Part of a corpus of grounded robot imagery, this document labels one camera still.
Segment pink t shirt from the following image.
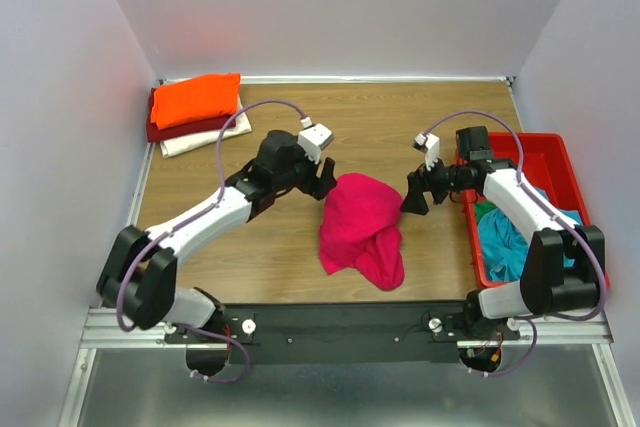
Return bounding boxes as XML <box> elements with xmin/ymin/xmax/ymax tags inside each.
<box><xmin>319</xmin><ymin>173</ymin><xmax>405</xmax><ymax>291</ymax></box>

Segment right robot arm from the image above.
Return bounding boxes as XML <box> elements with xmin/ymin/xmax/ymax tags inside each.
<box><xmin>401</xmin><ymin>126</ymin><xmax>607</xmax><ymax>332</ymax></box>

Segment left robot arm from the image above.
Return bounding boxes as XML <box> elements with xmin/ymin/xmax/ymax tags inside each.
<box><xmin>96</xmin><ymin>124</ymin><xmax>337</xmax><ymax>330</ymax></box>

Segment green t shirt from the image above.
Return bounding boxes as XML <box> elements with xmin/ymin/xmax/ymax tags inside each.
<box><xmin>474</xmin><ymin>201</ymin><xmax>505</xmax><ymax>225</ymax></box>

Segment teal t shirt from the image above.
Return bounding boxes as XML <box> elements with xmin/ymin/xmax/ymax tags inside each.
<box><xmin>475</xmin><ymin>186</ymin><xmax>586</xmax><ymax>284</ymax></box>

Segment red plastic bin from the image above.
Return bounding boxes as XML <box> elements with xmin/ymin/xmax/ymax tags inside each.
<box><xmin>456</xmin><ymin>133</ymin><xmax>591</xmax><ymax>287</ymax></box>

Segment orange folded t shirt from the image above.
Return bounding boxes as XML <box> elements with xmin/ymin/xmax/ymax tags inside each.
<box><xmin>150</xmin><ymin>72</ymin><xmax>241</xmax><ymax>130</ymax></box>

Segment white folded t shirt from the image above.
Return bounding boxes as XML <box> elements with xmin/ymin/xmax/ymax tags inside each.
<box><xmin>159</xmin><ymin>113</ymin><xmax>252</xmax><ymax>158</ymax></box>

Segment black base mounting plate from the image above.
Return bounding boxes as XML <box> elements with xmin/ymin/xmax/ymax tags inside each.
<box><xmin>164</xmin><ymin>300</ymin><xmax>521</xmax><ymax>367</ymax></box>

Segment dark red folded t shirt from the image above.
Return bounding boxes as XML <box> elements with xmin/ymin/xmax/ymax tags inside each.
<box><xmin>146</xmin><ymin>89</ymin><xmax>230</xmax><ymax>143</ymax></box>

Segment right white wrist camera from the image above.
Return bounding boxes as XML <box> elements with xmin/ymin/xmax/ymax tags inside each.
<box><xmin>413</xmin><ymin>132</ymin><xmax>440</xmax><ymax>171</ymax></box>

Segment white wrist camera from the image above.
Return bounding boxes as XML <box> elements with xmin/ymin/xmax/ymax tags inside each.
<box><xmin>413</xmin><ymin>132</ymin><xmax>440</xmax><ymax>171</ymax></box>
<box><xmin>297</xmin><ymin>117</ymin><xmax>334</xmax><ymax>165</ymax></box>

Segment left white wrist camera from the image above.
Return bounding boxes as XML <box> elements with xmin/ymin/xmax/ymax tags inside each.
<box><xmin>297</xmin><ymin>117</ymin><xmax>334</xmax><ymax>165</ymax></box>

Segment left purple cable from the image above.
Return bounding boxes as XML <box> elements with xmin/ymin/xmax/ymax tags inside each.
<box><xmin>115</xmin><ymin>99</ymin><xmax>314</xmax><ymax>332</ymax></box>

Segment aluminium frame rail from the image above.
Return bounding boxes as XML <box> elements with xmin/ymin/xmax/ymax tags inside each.
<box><xmin>79</xmin><ymin>305</ymin><xmax>171</xmax><ymax>348</ymax></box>

